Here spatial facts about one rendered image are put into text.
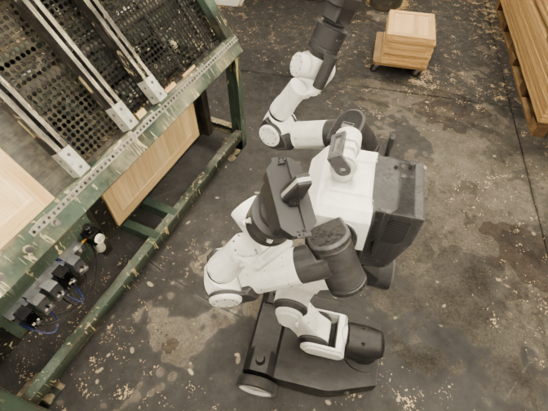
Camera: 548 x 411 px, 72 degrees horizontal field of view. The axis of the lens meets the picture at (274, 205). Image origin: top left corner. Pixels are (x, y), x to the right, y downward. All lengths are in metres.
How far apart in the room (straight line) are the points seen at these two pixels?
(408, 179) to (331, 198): 0.21
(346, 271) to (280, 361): 1.18
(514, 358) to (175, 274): 1.96
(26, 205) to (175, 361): 1.08
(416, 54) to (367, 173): 2.98
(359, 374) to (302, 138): 1.23
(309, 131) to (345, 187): 0.30
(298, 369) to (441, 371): 0.77
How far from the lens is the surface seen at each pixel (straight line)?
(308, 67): 1.11
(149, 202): 2.58
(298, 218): 0.54
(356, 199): 0.94
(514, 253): 2.88
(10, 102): 1.74
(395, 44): 3.88
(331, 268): 0.85
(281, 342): 2.02
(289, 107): 1.22
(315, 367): 1.99
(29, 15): 1.92
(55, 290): 1.71
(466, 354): 2.41
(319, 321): 1.84
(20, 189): 1.75
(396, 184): 1.00
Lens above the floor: 2.08
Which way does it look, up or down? 51 degrees down
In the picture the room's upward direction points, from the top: straight up
